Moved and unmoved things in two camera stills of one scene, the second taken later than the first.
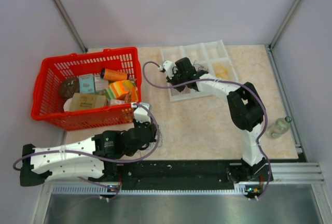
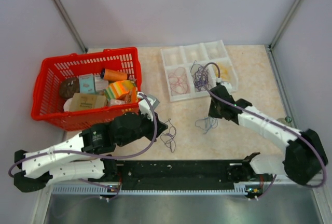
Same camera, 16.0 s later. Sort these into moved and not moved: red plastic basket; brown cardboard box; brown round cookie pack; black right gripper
Moved: black right gripper
Not moved: brown cardboard box; red plastic basket; brown round cookie pack
